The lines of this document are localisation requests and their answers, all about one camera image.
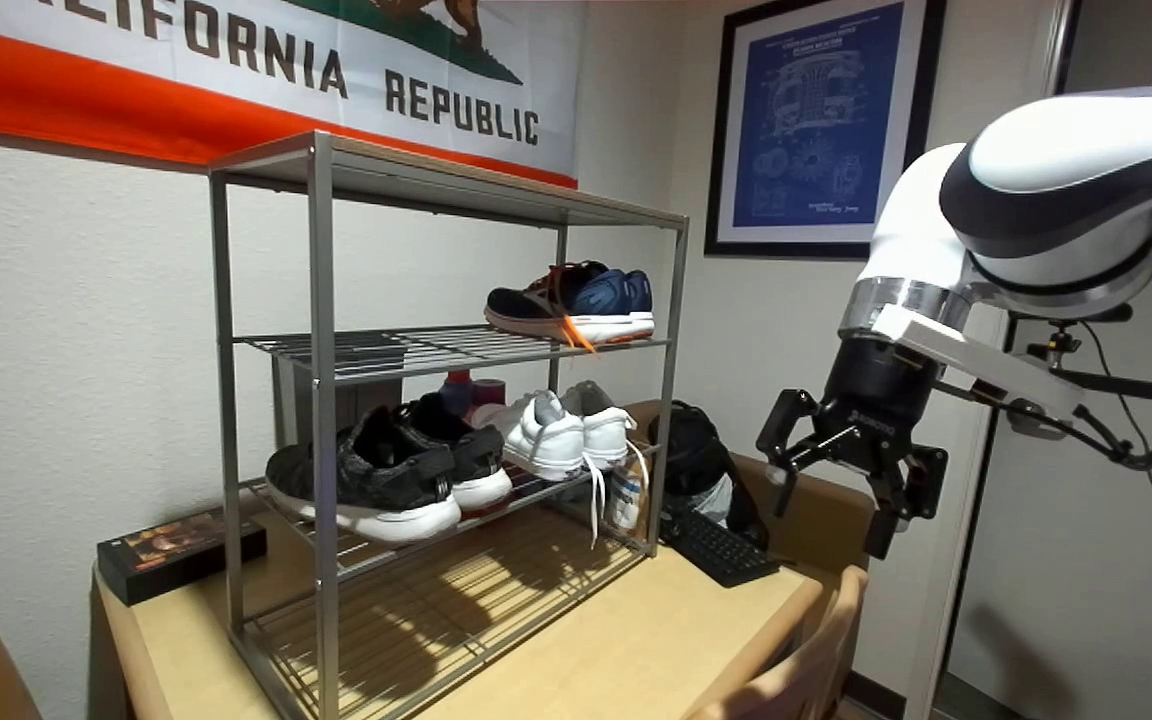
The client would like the maroon item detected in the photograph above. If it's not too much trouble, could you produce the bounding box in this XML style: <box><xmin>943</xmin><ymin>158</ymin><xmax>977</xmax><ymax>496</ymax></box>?
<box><xmin>440</xmin><ymin>366</ymin><xmax>512</xmax><ymax>433</ymax></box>

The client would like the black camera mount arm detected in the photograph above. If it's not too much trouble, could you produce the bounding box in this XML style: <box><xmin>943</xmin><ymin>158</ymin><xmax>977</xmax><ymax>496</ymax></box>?
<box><xmin>1021</xmin><ymin>317</ymin><xmax>1152</xmax><ymax>473</ymax></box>

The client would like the white plastic bag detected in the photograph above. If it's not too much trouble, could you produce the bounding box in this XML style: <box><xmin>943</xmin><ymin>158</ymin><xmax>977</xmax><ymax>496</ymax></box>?
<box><xmin>686</xmin><ymin>475</ymin><xmax>740</xmax><ymax>526</ymax></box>

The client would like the grey metal shoe rack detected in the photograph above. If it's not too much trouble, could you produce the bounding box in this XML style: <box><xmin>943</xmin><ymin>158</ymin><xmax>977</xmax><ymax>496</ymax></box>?
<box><xmin>208</xmin><ymin>127</ymin><xmax>693</xmax><ymax>720</ymax></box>

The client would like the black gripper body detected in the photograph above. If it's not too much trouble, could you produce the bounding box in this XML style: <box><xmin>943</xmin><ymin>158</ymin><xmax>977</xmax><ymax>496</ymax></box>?
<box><xmin>814</xmin><ymin>336</ymin><xmax>943</xmax><ymax>462</ymax></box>

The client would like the blue running shoe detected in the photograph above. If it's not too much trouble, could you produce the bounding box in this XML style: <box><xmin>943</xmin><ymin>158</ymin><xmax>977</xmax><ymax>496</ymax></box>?
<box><xmin>485</xmin><ymin>262</ymin><xmax>640</xmax><ymax>353</ymax></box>
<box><xmin>560</xmin><ymin>261</ymin><xmax>659</xmax><ymax>342</ymax></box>

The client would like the brown box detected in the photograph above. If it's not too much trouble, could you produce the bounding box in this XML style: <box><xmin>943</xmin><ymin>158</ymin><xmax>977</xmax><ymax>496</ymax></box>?
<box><xmin>732</xmin><ymin>452</ymin><xmax>881</xmax><ymax>578</ymax></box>

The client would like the black sneaker white sole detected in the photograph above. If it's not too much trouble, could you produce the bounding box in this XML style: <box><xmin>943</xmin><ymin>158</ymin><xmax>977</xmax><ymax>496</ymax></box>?
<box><xmin>263</xmin><ymin>402</ymin><xmax>466</xmax><ymax>546</ymax></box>
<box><xmin>392</xmin><ymin>391</ymin><xmax>516</xmax><ymax>515</ymax></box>

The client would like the California Republic flag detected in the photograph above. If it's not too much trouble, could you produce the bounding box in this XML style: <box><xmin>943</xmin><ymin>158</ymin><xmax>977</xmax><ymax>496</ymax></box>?
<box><xmin>0</xmin><ymin>0</ymin><xmax>588</xmax><ymax>192</ymax></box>

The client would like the framed blue blueprint picture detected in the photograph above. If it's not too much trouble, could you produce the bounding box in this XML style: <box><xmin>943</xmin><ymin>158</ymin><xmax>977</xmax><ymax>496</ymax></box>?
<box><xmin>704</xmin><ymin>0</ymin><xmax>949</xmax><ymax>261</ymax></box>

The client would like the flat black box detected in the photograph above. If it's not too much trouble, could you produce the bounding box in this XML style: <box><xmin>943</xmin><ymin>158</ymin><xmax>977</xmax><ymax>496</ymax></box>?
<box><xmin>91</xmin><ymin>512</ymin><xmax>272</xmax><ymax>607</ymax></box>

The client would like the white door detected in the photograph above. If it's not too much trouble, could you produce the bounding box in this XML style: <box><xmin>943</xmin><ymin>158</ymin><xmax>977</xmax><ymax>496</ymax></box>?
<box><xmin>927</xmin><ymin>0</ymin><xmax>1152</xmax><ymax>720</ymax></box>

